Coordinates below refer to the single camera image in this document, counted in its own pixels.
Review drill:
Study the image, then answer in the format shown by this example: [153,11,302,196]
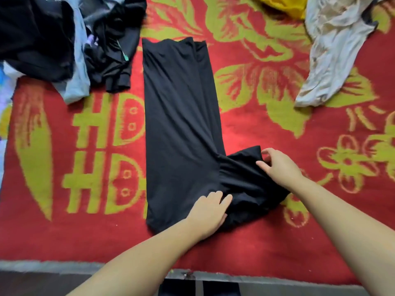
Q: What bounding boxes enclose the black thin trousers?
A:
[142,37,291,235]

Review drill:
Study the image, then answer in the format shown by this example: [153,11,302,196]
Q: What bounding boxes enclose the person's left hand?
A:
[184,190,234,242]

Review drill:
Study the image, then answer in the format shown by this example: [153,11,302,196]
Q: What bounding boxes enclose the pile of mixed clothes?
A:
[0,0,395,109]

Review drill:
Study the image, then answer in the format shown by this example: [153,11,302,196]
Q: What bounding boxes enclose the red and yellow blanket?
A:
[0,0,395,286]

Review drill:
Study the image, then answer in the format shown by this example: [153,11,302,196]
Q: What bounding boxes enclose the person's right forearm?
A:
[293,178,395,296]

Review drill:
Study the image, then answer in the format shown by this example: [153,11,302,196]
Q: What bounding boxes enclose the person's right hand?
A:
[256,148,307,195]

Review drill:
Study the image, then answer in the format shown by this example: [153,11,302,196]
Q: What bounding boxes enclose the person's left forearm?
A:
[65,222,201,296]

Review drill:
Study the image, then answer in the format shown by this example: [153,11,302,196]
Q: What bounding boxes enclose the blue patterned pillow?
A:
[0,61,26,189]

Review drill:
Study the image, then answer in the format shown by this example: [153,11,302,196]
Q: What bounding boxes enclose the person's blue trousers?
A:
[157,277,242,296]

